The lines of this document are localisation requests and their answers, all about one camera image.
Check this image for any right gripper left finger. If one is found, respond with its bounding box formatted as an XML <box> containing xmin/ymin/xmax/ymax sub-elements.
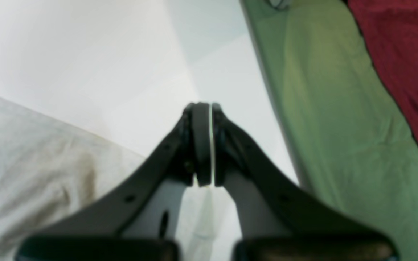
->
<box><xmin>15</xmin><ymin>103</ymin><xmax>212</xmax><ymax>261</ymax></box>

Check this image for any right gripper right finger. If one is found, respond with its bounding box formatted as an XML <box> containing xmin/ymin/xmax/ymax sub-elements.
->
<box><xmin>212</xmin><ymin>104</ymin><xmax>400</xmax><ymax>261</ymax></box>

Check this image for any light grey t-shirt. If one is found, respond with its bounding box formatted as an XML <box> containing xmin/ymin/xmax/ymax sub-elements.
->
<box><xmin>0</xmin><ymin>87</ymin><xmax>238</xmax><ymax>261</ymax></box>

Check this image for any green cloth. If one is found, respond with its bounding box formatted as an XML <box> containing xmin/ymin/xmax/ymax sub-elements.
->
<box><xmin>242</xmin><ymin>0</ymin><xmax>418</xmax><ymax>261</ymax></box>

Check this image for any dark red cloth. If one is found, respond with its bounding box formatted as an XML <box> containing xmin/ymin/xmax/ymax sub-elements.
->
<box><xmin>347</xmin><ymin>0</ymin><xmax>418</xmax><ymax>144</ymax></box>

